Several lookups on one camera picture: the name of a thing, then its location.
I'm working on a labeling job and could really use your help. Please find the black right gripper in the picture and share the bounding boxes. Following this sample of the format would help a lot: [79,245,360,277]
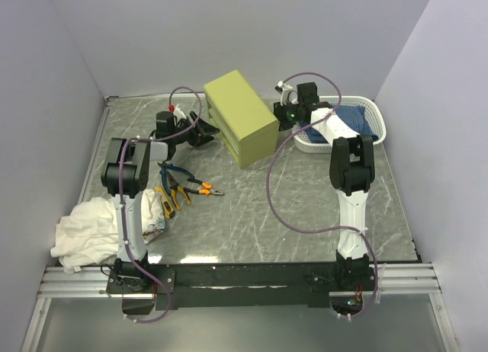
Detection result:
[266,101,302,133]

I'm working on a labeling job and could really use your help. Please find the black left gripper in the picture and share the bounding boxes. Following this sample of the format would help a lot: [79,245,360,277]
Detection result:
[172,111,220,149]

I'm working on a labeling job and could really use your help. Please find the green metal drawer cabinet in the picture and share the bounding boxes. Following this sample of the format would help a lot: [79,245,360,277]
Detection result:
[204,70,279,168]

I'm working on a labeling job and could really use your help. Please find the blue handled pliers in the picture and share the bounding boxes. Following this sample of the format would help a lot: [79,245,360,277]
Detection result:
[157,162,195,195]

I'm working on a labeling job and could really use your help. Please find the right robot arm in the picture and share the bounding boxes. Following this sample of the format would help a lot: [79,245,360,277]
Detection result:
[274,81,375,290]

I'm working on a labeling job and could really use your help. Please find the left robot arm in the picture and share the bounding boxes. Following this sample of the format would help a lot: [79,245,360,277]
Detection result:
[101,105,220,293]

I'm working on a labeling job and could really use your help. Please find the orange black pliers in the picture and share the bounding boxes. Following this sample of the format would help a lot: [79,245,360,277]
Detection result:
[184,178,224,196]

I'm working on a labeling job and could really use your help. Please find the yellow black pliers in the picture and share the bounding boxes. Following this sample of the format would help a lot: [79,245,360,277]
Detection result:
[166,171,191,210]

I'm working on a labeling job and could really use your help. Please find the blue checkered cloth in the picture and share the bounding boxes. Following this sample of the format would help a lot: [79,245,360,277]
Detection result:
[302,105,378,144]

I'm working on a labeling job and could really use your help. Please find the yellow utility knife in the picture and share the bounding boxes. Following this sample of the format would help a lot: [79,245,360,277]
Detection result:
[155,187,175,219]

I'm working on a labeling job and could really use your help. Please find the white plastic basket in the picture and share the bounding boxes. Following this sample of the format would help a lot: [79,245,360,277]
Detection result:
[294,95,387,154]

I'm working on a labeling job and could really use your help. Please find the white cloth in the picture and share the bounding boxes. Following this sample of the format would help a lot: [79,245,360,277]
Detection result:
[50,190,165,274]

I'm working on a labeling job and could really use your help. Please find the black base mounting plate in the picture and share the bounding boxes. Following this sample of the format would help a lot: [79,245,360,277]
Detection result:
[106,260,377,316]

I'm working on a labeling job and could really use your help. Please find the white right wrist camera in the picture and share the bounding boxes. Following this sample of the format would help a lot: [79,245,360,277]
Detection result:
[274,81,298,106]

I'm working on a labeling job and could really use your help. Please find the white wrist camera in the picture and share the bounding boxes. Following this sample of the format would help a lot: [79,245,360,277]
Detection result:
[274,81,298,106]
[169,104,187,123]

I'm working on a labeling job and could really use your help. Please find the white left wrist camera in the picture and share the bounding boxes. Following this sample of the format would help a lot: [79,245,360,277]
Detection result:
[169,104,187,123]

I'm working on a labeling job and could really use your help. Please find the aluminium frame rail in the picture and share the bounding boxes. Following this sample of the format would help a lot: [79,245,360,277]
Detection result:
[37,262,441,299]

